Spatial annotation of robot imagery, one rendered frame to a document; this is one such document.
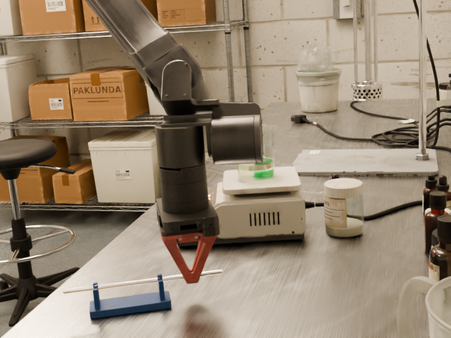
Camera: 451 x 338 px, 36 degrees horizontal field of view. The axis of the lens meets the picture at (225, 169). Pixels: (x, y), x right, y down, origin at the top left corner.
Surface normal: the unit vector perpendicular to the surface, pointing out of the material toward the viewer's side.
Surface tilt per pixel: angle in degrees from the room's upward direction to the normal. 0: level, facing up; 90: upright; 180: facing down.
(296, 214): 90
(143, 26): 44
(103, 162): 92
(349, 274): 0
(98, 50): 90
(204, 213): 0
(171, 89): 52
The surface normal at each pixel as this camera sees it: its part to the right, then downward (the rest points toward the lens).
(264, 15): -0.25, 0.25
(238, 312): -0.07, -0.97
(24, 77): 0.98, 0.03
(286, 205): -0.01, 0.25
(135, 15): -0.07, -0.43
